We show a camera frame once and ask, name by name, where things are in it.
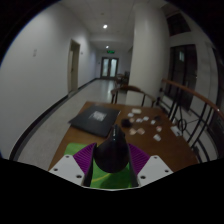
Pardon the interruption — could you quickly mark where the white booklet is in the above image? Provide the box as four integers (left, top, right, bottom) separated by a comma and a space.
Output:
170, 125, 183, 137

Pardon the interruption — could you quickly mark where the glazed double door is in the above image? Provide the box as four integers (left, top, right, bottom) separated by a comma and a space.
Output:
100, 56, 120, 79

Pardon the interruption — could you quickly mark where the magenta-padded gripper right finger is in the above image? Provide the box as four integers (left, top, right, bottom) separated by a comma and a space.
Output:
128, 143, 174, 188

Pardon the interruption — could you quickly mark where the green mouse pad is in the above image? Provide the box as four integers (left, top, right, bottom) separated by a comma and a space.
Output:
63, 142, 141, 190

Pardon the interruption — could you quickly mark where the black flat box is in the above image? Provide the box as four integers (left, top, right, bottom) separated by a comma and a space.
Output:
68, 105, 122, 138

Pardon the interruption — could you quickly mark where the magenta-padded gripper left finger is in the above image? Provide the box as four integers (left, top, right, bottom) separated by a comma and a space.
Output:
48, 142, 98, 187

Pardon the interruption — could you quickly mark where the corridor side door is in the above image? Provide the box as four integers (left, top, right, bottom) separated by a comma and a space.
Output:
68, 39, 82, 96

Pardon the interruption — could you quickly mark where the wooden armchair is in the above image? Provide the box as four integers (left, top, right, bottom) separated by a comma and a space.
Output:
110, 85, 158, 108
114, 71, 130, 85

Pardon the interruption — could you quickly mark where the dark tall window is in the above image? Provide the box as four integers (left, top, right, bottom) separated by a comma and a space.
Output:
168, 44, 198, 111

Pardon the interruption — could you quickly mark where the black vertical computer mouse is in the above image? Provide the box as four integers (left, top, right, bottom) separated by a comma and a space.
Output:
93, 124, 132, 174

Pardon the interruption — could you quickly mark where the wood-topped black metal railing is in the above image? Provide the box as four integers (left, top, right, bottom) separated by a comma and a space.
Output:
156, 78, 224, 164

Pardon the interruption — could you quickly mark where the small black block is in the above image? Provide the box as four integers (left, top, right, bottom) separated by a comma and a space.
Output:
121, 118, 132, 128

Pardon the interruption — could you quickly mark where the dark transom window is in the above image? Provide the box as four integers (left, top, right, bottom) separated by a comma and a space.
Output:
166, 12, 198, 37

